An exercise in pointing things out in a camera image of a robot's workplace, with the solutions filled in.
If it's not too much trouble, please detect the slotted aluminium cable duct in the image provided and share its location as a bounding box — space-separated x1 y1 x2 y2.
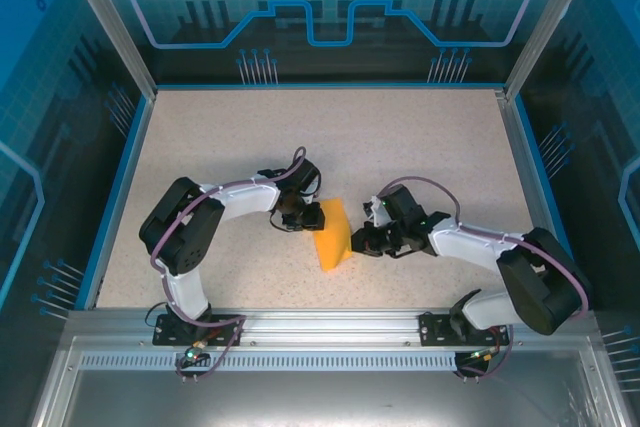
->
78 352 474 373

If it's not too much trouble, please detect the sheet metal tray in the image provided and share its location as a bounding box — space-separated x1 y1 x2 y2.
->
29 336 624 427

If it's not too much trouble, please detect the aluminium table side rail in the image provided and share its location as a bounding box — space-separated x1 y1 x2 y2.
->
492 88 574 309

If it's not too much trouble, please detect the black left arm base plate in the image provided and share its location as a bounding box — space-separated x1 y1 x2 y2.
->
152 313 245 348

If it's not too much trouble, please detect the orange paper sheet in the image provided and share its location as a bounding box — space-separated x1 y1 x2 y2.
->
313 196 354 274

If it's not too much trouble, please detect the cable connector with green light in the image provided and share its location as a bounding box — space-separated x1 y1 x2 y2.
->
183 340 209 364
467 346 502 364

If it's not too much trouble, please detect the blue printed grid panel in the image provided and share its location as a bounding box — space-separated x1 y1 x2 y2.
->
517 0 640 427
0 0 149 427

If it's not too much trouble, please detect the aluminium mounting rail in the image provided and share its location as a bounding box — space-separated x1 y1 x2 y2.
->
64 309 599 351

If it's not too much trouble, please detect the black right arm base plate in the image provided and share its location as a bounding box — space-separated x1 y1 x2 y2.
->
418 311 511 347

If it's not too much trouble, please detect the blue table edge trim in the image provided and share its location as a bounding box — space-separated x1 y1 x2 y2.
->
82 81 591 311

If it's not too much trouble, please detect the aluminium frame post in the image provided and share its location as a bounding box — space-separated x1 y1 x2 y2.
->
53 0 160 102
503 0 605 102

